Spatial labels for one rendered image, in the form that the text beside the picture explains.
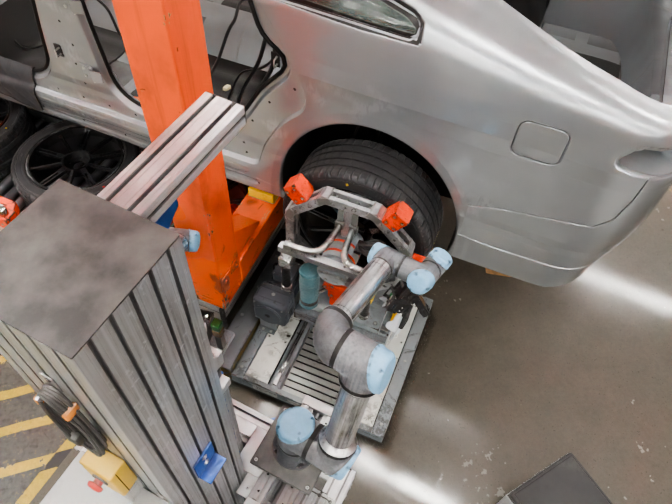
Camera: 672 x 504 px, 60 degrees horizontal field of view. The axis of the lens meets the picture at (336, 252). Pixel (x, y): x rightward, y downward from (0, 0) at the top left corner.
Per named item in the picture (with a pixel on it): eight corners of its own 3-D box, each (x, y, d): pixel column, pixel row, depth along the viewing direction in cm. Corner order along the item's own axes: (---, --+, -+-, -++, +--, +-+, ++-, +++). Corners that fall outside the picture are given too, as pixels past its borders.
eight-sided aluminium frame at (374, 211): (403, 295, 260) (423, 216, 216) (398, 306, 256) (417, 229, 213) (292, 254, 271) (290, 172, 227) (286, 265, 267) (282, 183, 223)
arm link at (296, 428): (290, 411, 191) (289, 395, 180) (325, 433, 187) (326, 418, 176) (269, 442, 184) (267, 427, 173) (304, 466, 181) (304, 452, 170)
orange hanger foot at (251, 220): (291, 205, 296) (290, 155, 269) (243, 283, 267) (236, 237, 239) (261, 194, 300) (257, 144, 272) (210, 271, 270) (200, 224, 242)
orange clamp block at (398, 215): (399, 219, 225) (414, 210, 218) (392, 233, 220) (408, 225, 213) (386, 207, 222) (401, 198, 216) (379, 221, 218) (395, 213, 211)
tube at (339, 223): (344, 227, 230) (346, 210, 222) (325, 264, 219) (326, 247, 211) (303, 213, 234) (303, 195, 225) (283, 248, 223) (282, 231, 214)
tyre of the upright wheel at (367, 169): (293, 123, 243) (312, 229, 293) (268, 159, 229) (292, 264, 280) (449, 153, 223) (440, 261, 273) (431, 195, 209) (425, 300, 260)
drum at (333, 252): (364, 253, 248) (367, 232, 237) (346, 291, 236) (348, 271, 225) (334, 242, 251) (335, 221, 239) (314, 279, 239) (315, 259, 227)
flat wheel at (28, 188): (9, 231, 309) (-10, 201, 290) (45, 145, 349) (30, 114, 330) (135, 233, 312) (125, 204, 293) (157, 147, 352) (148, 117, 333)
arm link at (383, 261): (291, 354, 156) (373, 258, 190) (325, 375, 153) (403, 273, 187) (296, 326, 149) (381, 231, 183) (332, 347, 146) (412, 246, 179)
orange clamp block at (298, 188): (316, 188, 230) (301, 172, 226) (307, 201, 226) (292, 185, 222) (304, 192, 235) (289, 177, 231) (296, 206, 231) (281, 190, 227)
